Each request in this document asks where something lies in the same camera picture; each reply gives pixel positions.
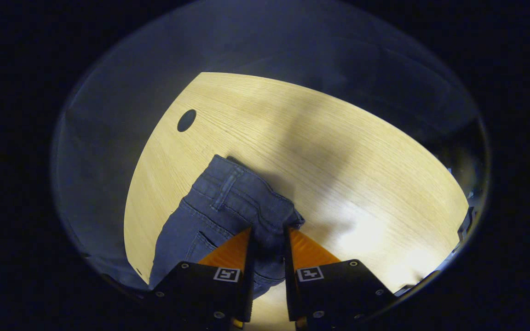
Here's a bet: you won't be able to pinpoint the dark denim jeans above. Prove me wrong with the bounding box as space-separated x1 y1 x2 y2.
148 154 306 300

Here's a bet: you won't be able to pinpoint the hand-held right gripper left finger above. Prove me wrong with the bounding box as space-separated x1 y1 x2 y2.
148 225 256 329

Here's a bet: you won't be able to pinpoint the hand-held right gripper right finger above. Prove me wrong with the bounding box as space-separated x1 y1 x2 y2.
284 225 396 329

